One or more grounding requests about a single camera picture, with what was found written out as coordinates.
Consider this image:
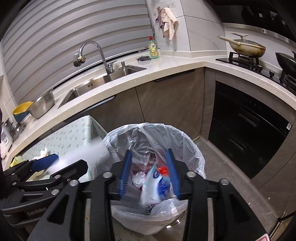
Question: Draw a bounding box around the clear plastic bag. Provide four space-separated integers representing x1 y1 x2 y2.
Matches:
132 171 147 189

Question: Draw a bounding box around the blue white wipes packet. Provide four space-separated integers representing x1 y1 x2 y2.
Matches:
140 163 175 207

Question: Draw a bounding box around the metal scouring ball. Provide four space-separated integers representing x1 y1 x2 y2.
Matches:
144 203 158 215

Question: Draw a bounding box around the yellow green snack bag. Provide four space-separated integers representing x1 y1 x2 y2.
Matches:
10 156 23 167

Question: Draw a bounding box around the trash bin with liner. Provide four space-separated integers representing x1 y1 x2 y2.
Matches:
97 123 206 235

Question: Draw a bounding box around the chrome kitchen faucet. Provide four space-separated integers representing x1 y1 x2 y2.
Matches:
73 41 115 75

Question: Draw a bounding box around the metal steamer rack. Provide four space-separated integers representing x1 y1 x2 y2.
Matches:
4 118 26 141

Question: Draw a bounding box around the white floral rice cooker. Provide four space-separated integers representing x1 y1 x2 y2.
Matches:
1 125 12 155

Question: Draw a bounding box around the floral patterned tablecloth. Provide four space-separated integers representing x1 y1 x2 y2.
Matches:
22 115 107 181

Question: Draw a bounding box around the yellow blue plastic basin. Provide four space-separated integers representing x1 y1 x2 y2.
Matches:
12 101 33 123

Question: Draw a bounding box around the stainless steel colander bowl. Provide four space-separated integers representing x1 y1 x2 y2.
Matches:
29 89 55 119

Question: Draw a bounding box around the black built-in oven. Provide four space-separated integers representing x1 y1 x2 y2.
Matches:
208 82 290 179

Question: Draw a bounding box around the stainless steel sink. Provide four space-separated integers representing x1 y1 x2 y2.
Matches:
59 65 146 108

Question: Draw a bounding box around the dark scrubber by sink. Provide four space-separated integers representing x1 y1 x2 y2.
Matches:
137 56 151 62

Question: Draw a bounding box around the grey window blind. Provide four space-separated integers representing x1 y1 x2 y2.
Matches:
1 1 152 103

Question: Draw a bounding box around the green dish soap bottle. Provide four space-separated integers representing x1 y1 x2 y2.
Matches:
149 36 159 59

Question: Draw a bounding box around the cream frying pan with lid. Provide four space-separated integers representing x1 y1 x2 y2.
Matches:
217 33 266 58

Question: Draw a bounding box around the black gas stove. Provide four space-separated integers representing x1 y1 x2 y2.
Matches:
216 52 295 95

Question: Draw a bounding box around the pink hanging dish towel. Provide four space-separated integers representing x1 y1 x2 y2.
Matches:
155 8 178 41

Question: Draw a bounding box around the black wok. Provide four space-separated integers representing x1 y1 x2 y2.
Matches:
275 52 295 77

